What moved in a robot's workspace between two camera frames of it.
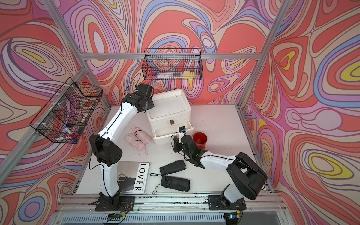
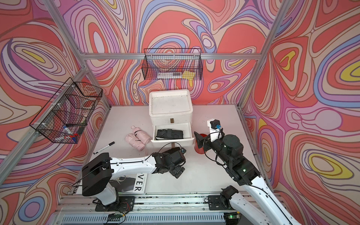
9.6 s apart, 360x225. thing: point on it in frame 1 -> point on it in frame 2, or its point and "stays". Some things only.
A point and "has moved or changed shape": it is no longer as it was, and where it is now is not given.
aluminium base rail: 169,210 stays
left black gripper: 151,104 -> 176,172
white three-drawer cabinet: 171,110 stays
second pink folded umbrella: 135,142 stays
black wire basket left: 66,115 stays
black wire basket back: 176,63 stays
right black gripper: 176,144 -> 201,140
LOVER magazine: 132,176 stays
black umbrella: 175,167 has moved or changed shape
